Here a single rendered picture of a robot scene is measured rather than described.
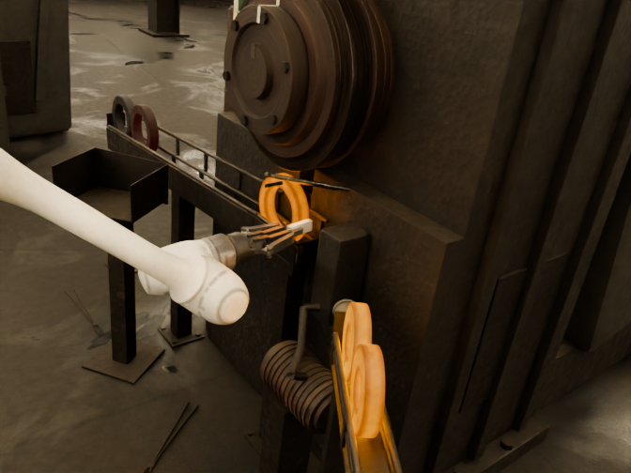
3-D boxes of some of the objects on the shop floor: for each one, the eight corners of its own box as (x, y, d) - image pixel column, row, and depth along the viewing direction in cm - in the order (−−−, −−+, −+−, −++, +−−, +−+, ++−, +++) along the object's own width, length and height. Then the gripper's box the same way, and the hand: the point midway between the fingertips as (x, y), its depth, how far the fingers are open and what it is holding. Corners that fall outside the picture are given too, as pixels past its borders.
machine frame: (345, 283, 274) (418, -177, 196) (550, 437, 201) (800, -201, 122) (200, 329, 232) (219, -237, 153) (393, 544, 159) (623, -327, 80)
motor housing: (283, 482, 172) (302, 329, 148) (330, 541, 157) (361, 381, 133) (243, 502, 165) (257, 344, 141) (290, 566, 150) (315, 402, 126)
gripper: (215, 251, 146) (295, 226, 159) (242, 277, 138) (325, 248, 150) (214, 225, 143) (296, 201, 155) (242, 249, 134) (327, 221, 147)
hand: (300, 227), depth 151 cm, fingers closed
